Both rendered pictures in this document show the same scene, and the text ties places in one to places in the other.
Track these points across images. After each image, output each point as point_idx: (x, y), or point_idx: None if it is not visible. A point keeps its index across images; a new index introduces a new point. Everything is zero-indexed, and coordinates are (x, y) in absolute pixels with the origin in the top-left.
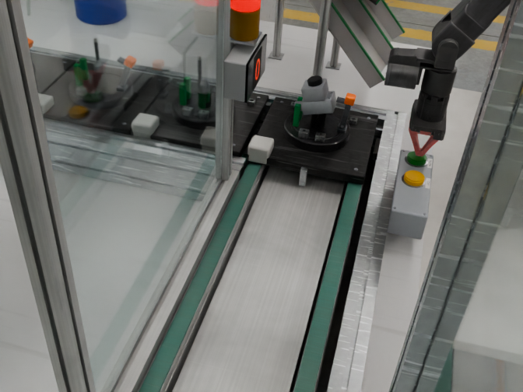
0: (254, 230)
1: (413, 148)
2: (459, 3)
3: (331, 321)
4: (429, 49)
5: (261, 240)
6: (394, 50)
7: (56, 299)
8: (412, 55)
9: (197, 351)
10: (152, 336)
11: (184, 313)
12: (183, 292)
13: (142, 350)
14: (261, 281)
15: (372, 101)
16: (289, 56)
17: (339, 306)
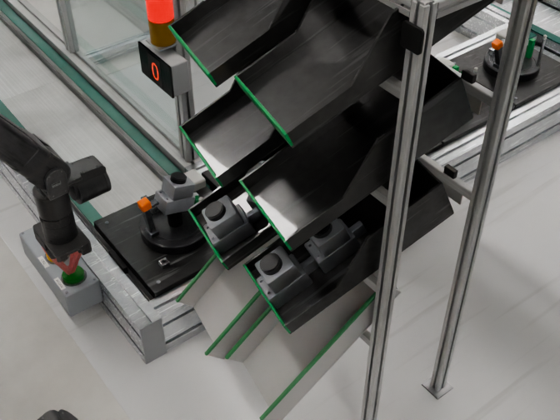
0: (135, 167)
1: (131, 377)
2: (40, 144)
3: None
4: (69, 181)
5: (123, 166)
6: (96, 161)
7: None
8: (74, 162)
9: (82, 107)
10: (97, 79)
11: (100, 99)
12: (114, 105)
13: (92, 74)
14: (92, 149)
15: (247, 413)
16: (427, 402)
17: None
